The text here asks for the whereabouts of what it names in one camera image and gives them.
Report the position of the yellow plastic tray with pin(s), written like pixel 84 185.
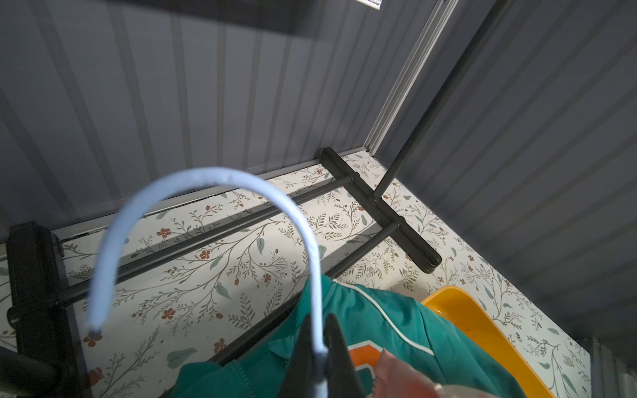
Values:
pixel 460 308

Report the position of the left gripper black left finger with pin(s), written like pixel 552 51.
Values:
pixel 299 380

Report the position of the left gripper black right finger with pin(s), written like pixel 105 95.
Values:
pixel 340 374

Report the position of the pink floral garment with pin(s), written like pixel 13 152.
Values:
pixel 395 378

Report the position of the green jacket orange letter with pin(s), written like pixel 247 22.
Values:
pixel 371 321

